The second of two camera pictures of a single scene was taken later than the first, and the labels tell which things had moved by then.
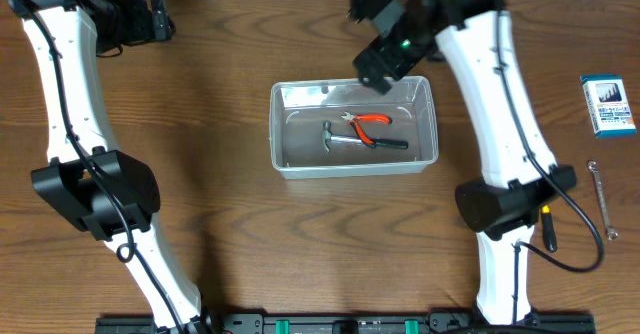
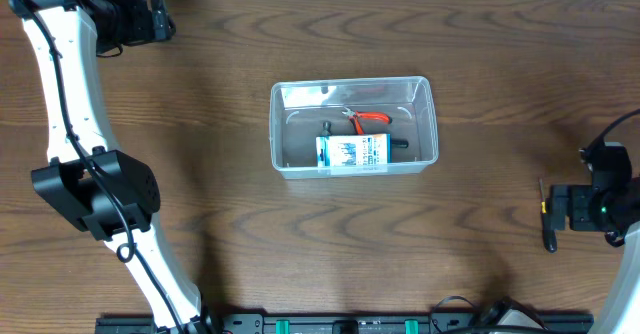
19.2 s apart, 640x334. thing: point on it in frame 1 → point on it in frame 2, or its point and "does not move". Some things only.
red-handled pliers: (355, 119) does not move
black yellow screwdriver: (548, 231) does not move
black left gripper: (160, 19) does not move
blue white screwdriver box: (608, 105) → (361, 149)
